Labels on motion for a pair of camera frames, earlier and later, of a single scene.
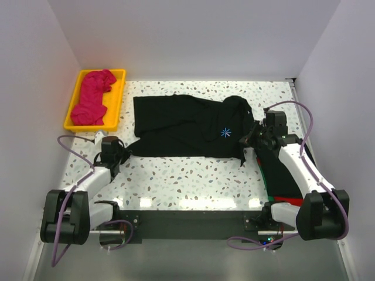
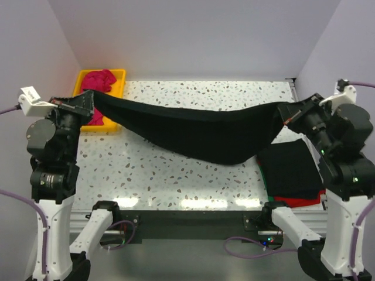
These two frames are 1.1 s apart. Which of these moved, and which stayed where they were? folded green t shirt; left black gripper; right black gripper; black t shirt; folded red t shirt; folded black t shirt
Moved: black t shirt; left black gripper; right black gripper
Stayed: folded red t shirt; folded black t shirt; folded green t shirt
